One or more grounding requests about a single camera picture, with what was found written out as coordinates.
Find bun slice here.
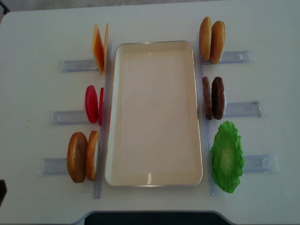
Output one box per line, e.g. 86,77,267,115
210,21,225,64
86,131,99,181
199,16,212,60

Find red tomato slice right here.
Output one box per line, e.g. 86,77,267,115
98,88,104,126

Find red tomato slice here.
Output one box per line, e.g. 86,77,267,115
98,88,104,126
85,85,98,123

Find brown meat patty left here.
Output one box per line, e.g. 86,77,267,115
202,76,212,120

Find red tomato slice left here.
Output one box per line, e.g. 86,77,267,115
85,85,98,123

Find dark brown meat patty right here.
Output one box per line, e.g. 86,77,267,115
211,76,227,120

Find orange cheese slice left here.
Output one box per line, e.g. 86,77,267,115
91,24,104,75

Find orange cheese slice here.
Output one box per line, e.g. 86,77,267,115
91,24,104,75
104,23,109,75

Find green lettuce leaf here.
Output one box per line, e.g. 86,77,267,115
210,120,244,193

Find clear holder tomato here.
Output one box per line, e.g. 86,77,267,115
50,111,89,126

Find clear holder cheese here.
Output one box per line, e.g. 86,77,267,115
60,60,98,73

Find orange cheese slice right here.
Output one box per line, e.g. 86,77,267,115
104,23,109,75

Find clear holder patties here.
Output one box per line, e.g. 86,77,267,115
224,101,262,117

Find clear holder lettuce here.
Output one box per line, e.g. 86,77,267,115
243,154,279,173

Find white rectangular tray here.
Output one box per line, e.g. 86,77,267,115
105,40,203,187

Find brown bun top lower left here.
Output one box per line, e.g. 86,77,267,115
67,132,88,183

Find clear holder upper right bun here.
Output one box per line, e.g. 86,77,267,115
201,50,254,64

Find clear holder bun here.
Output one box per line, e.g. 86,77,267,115
40,158,68,175
201,50,254,64

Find clear holder lower left bun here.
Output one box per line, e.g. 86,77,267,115
40,158,68,175

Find black chair back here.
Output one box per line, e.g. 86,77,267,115
84,212,230,225

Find dark object left edge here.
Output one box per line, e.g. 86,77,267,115
0,180,8,206

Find clear plastic rail right long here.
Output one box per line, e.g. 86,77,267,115
197,32,215,196

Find clear plastic rail long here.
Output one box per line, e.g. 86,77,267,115
94,37,112,199
197,32,215,196

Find clear plastic rail left long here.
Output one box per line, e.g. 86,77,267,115
94,37,112,199

